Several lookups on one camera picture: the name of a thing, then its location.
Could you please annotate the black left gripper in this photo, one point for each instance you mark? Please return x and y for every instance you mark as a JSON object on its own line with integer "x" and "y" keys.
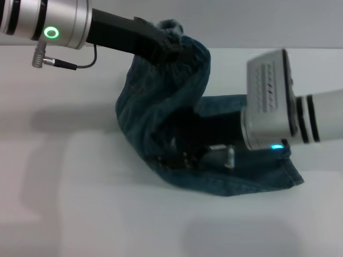
{"x": 123, "y": 34}

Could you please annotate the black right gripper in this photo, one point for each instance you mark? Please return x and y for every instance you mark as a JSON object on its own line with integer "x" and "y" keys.
{"x": 214, "y": 128}

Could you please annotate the blue denim shorts cartoon patch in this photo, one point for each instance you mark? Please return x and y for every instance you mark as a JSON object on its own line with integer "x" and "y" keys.
{"x": 166, "y": 120}

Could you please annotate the grey vented wrist camera box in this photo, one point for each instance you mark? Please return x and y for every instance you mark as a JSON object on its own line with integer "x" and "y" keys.
{"x": 270, "y": 85}

